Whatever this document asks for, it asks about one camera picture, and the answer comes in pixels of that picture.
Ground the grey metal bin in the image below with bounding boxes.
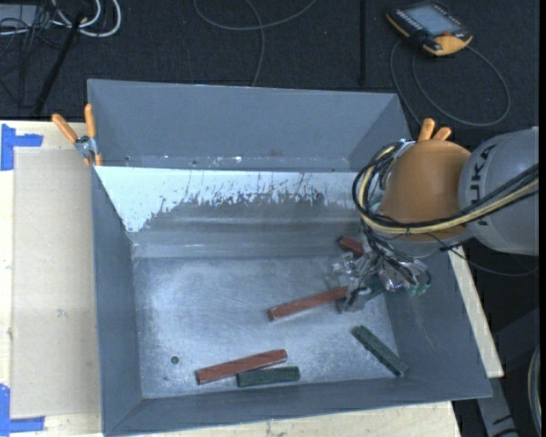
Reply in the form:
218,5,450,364
86,78,494,437

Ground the dark green flat block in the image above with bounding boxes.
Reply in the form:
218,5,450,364
350,324,410,379
236,365,301,389

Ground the red-brown flat block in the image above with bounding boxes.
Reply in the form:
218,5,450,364
195,349,288,386
267,286,349,322
338,235,366,259

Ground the pale wood flat board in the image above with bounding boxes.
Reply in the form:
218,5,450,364
9,147,103,420

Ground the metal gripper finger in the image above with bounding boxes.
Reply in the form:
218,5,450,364
329,251,363,287
335,284,384,314

